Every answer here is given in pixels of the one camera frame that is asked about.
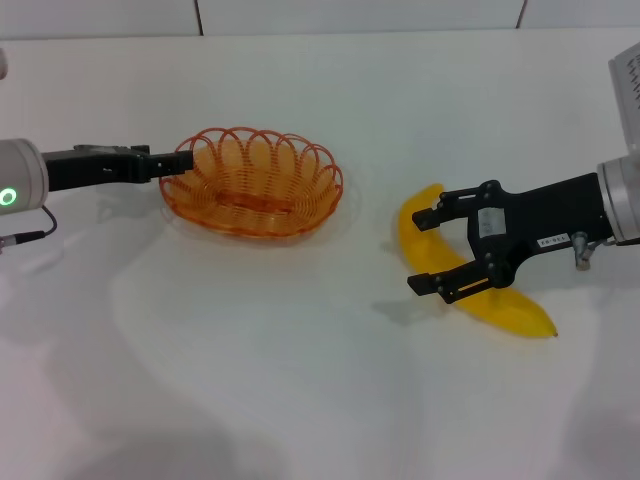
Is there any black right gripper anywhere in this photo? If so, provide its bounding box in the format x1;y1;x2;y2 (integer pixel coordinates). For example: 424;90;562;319
406;172;610;306

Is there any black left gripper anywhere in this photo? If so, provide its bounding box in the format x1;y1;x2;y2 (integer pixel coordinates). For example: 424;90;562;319
45;144;195;193

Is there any yellow banana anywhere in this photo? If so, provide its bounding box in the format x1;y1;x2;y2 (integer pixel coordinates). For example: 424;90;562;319
397;183;560;341

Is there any orange plastic wire basket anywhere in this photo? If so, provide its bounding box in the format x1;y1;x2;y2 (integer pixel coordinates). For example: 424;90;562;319
158;126;345;238

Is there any metal cable connector plug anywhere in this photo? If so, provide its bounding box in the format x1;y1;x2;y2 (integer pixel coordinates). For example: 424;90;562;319
572;231;595;272

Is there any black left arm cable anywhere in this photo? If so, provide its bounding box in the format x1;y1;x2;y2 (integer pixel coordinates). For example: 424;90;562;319
0;204;59;252

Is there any white vented camera box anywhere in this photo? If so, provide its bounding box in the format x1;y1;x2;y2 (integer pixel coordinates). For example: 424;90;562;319
607;41;640;112

